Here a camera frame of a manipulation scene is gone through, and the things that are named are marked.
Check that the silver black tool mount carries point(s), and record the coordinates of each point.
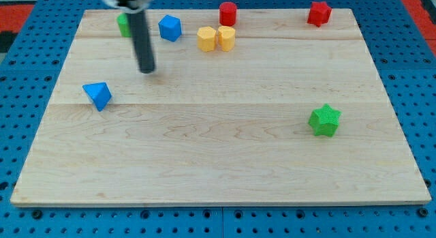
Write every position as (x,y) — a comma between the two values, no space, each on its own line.
(129,6)

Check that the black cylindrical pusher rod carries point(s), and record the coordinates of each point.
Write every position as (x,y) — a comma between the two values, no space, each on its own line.
(141,39)

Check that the green cylinder block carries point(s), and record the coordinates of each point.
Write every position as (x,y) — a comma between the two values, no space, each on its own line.
(123,25)

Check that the light wooden board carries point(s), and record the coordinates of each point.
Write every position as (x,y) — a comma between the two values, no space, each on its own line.
(220,129)

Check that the blue cube block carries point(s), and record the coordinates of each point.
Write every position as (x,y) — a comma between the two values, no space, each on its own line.
(170,28)

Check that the yellow hexagon block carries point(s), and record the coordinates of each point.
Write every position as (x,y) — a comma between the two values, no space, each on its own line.
(206,39)

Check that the blue triangular prism block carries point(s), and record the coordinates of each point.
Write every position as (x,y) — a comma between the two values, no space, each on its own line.
(99,94)

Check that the red cylinder block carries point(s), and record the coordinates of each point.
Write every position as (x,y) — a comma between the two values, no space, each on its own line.
(227,14)

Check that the red star block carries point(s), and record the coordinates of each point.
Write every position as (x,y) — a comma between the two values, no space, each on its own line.
(319,13)

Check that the green star block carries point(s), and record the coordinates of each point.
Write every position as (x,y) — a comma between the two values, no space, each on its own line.
(325,121)

